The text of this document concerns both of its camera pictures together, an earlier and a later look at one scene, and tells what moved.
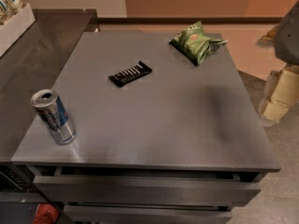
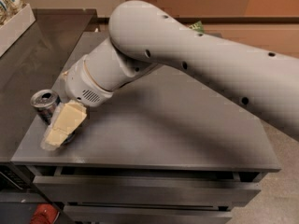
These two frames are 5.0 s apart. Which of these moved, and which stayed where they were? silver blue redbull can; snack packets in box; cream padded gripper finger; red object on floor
Moved: cream padded gripper finger
Stayed: red object on floor; silver blue redbull can; snack packets in box
